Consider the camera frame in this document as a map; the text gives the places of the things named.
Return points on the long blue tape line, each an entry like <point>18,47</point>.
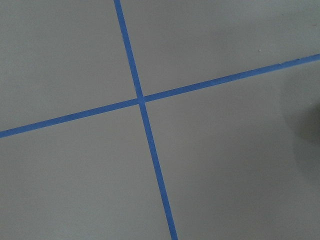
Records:
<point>146,120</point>

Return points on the crossing blue tape line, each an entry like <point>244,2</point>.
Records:
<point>158,96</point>

